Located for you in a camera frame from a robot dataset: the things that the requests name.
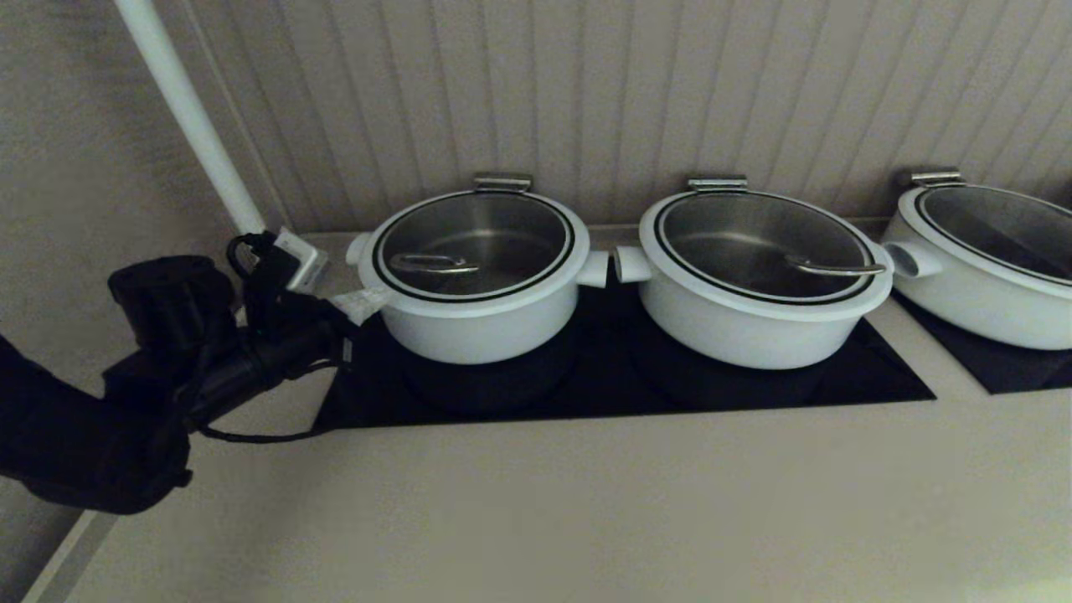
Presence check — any long black glass cooktop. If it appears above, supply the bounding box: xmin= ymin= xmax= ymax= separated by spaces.
xmin=311 ymin=272 xmax=937 ymax=432

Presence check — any white vertical pipe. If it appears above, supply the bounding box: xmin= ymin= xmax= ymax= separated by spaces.
xmin=112 ymin=0 xmax=267 ymax=237

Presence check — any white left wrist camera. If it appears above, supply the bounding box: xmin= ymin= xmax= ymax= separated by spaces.
xmin=275 ymin=226 xmax=330 ymax=296

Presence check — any glass lid with metal handle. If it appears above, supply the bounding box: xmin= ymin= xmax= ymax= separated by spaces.
xmin=652 ymin=190 xmax=888 ymax=305
xmin=914 ymin=183 xmax=1072 ymax=291
xmin=372 ymin=190 xmax=578 ymax=304

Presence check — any white cooking pot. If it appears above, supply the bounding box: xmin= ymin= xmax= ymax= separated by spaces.
xmin=347 ymin=190 xmax=610 ymax=366
xmin=612 ymin=190 xmax=896 ymax=371
xmin=880 ymin=183 xmax=1072 ymax=352

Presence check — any black left camera cable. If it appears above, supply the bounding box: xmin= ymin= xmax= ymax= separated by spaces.
xmin=226 ymin=231 xmax=281 ymax=281

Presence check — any short black glass cooktop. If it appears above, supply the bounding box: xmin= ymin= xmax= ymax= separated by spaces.
xmin=891 ymin=289 xmax=1072 ymax=395

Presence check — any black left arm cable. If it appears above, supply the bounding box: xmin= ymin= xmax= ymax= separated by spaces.
xmin=197 ymin=360 xmax=344 ymax=444

